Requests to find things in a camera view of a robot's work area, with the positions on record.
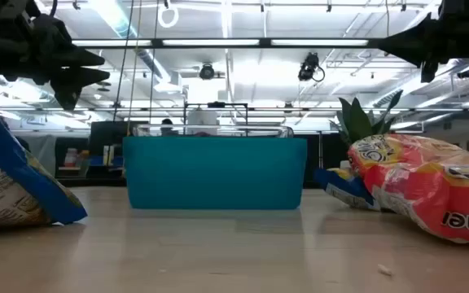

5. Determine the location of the blue yellow Maruchan noodle pack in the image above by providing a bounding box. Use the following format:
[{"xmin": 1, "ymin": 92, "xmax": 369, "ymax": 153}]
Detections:
[
  {"xmin": 313, "ymin": 166, "xmax": 382, "ymax": 212},
  {"xmin": 0, "ymin": 72, "xmax": 88, "ymax": 233}
]

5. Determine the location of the white hanging ring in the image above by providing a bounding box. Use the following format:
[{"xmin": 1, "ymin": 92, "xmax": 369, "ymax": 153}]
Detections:
[{"xmin": 156, "ymin": 2, "xmax": 180, "ymax": 29}]

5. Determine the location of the black hanging cable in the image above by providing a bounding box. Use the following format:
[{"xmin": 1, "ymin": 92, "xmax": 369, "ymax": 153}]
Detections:
[{"xmin": 112, "ymin": 0, "xmax": 135, "ymax": 122}]

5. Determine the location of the black camera with cable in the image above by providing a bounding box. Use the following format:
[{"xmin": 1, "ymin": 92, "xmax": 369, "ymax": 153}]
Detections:
[{"xmin": 297, "ymin": 51, "xmax": 326, "ymax": 83}]

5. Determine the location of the small teal plastic bin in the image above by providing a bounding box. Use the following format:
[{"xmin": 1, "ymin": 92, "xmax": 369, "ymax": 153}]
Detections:
[{"xmin": 122, "ymin": 136, "xmax": 308, "ymax": 211}]

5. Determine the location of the white cylinder container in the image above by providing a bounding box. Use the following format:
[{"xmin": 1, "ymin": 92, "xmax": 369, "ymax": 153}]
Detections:
[{"xmin": 186, "ymin": 108, "xmax": 219, "ymax": 136}]

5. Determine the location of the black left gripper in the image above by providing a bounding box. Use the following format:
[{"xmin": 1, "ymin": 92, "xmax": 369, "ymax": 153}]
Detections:
[{"xmin": 0, "ymin": 0, "xmax": 112, "ymax": 112}]

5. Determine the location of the black overhead frame bar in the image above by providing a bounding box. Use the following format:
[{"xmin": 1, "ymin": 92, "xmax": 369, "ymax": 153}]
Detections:
[{"xmin": 71, "ymin": 37, "xmax": 386, "ymax": 50}]

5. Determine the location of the orange Maruchan noodle pack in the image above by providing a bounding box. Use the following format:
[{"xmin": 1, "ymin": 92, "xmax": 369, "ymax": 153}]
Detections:
[{"xmin": 347, "ymin": 133, "xmax": 469, "ymax": 245}]

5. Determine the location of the black monitor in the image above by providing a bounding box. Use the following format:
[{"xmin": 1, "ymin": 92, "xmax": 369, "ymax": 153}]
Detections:
[{"xmin": 89, "ymin": 120, "xmax": 150, "ymax": 156}]

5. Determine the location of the black overhead camera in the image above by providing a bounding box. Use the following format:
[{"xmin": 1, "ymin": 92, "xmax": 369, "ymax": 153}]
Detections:
[{"xmin": 199, "ymin": 62, "xmax": 216, "ymax": 81}]

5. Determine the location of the person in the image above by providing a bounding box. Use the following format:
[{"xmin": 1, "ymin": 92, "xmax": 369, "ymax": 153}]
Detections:
[{"xmin": 160, "ymin": 118, "xmax": 179, "ymax": 138}]

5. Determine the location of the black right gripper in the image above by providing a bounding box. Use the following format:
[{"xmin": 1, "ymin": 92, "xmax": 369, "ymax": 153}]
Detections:
[{"xmin": 375, "ymin": 0, "xmax": 469, "ymax": 84}]

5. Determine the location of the snake plant in white pot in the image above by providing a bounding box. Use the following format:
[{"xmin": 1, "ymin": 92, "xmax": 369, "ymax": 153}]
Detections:
[{"xmin": 328, "ymin": 90, "xmax": 405, "ymax": 170}]

